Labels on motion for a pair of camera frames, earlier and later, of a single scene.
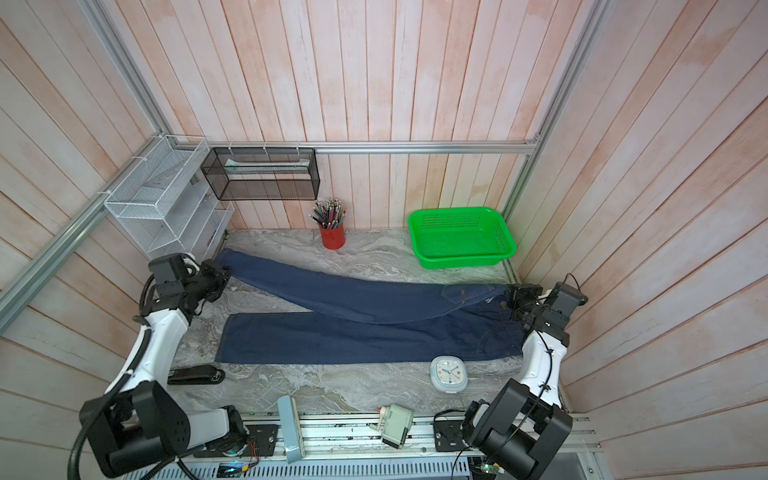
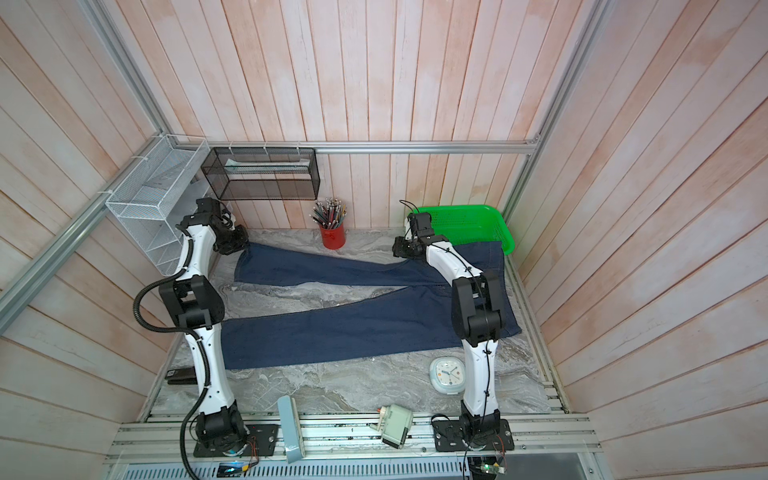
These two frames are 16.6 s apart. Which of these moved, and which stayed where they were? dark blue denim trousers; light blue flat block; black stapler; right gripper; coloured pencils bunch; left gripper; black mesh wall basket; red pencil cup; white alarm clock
Moved: right gripper; left gripper; dark blue denim trousers
Stayed: coloured pencils bunch; light blue flat block; black mesh wall basket; red pencil cup; white alarm clock; black stapler
